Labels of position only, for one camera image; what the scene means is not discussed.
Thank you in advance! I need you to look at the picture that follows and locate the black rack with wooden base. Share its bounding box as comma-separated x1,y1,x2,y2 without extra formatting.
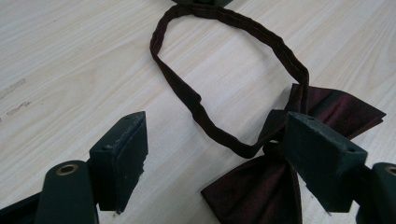
171,0,233,7

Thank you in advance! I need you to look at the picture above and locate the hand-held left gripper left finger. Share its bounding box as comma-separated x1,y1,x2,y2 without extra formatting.
89,110,149,215

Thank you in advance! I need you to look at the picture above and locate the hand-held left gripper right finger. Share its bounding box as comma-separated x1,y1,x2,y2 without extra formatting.
283,111,369,214

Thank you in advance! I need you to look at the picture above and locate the dark maroon bow tie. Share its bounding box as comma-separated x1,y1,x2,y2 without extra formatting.
148,3,387,224

